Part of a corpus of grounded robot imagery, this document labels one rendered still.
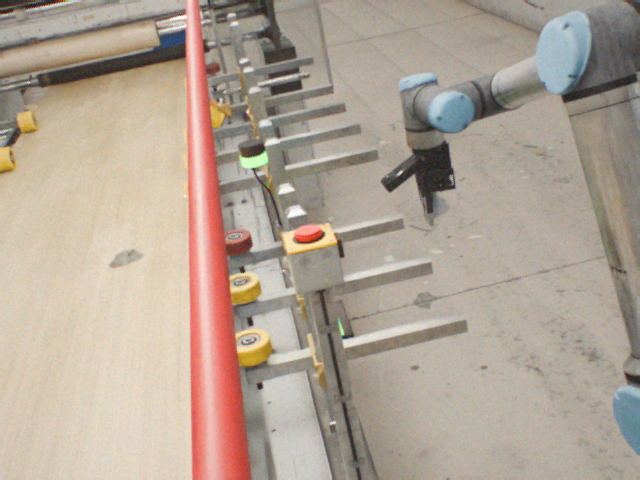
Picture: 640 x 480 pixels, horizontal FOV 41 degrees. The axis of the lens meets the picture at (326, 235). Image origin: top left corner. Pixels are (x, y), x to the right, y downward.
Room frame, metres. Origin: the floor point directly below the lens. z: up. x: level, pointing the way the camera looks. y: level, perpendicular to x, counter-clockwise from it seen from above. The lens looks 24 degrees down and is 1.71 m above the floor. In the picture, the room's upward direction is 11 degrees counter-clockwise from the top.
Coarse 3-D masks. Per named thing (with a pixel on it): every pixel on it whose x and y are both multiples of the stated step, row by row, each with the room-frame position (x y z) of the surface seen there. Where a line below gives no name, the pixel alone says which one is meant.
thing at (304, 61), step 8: (312, 56) 3.40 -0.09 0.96; (272, 64) 3.40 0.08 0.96; (280, 64) 3.39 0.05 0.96; (288, 64) 3.39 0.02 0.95; (296, 64) 3.39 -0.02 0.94; (304, 64) 3.39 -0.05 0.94; (232, 72) 3.40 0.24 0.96; (256, 72) 3.38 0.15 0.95; (264, 72) 3.38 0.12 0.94; (272, 72) 3.38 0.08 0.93; (208, 80) 3.36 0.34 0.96; (216, 80) 3.37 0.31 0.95; (224, 80) 3.37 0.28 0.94; (232, 80) 3.37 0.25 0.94
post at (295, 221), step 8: (288, 208) 1.36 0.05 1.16; (296, 208) 1.35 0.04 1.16; (304, 208) 1.36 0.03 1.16; (288, 216) 1.34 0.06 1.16; (296, 216) 1.34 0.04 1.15; (304, 216) 1.34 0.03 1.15; (288, 224) 1.34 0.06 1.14; (296, 224) 1.34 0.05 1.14; (304, 224) 1.34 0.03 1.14; (304, 296) 1.34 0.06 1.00; (312, 320) 1.34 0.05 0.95; (312, 328) 1.34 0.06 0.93; (312, 336) 1.34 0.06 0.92; (320, 360) 1.34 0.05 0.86; (328, 392) 1.34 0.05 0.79; (328, 400) 1.34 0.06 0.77; (328, 408) 1.34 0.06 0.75
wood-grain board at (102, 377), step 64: (64, 128) 3.27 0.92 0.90; (128, 128) 3.08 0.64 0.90; (0, 192) 2.61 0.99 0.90; (64, 192) 2.49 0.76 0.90; (128, 192) 2.37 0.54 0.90; (0, 256) 2.07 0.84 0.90; (64, 256) 1.98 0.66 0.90; (0, 320) 1.69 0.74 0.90; (64, 320) 1.63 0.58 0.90; (128, 320) 1.57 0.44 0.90; (0, 384) 1.41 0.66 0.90; (64, 384) 1.37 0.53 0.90; (128, 384) 1.32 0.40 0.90; (0, 448) 1.20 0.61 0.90; (64, 448) 1.17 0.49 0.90; (128, 448) 1.13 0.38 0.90
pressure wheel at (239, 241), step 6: (228, 234) 1.90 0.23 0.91; (234, 234) 1.88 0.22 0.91; (240, 234) 1.89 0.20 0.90; (246, 234) 1.88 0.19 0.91; (228, 240) 1.87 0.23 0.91; (234, 240) 1.86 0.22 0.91; (240, 240) 1.85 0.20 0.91; (246, 240) 1.86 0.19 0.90; (228, 246) 1.85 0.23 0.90; (234, 246) 1.85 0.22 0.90; (240, 246) 1.85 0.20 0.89; (246, 246) 1.86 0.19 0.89; (252, 246) 1.88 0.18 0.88; (228, 252) 1.85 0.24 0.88; (234, 252) 1.85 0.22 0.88; (240, 252) 1.85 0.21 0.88; (240, 270) 1.88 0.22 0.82
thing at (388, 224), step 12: (396, 216) 1.92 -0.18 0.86; (336, 228) 1.92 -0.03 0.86; (348, 228) 1.90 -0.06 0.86; (360, 228) 1.89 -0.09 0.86; (372, 228) 1.90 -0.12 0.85; (384, 228) 1.90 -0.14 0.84; (396, 228) 1.90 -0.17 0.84; (348, 240) 1.89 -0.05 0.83; (252, 252) 1.87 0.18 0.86; (264, 252) 1.88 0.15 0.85; (276, 252) 1.88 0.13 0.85; (240, 264) 1.87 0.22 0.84
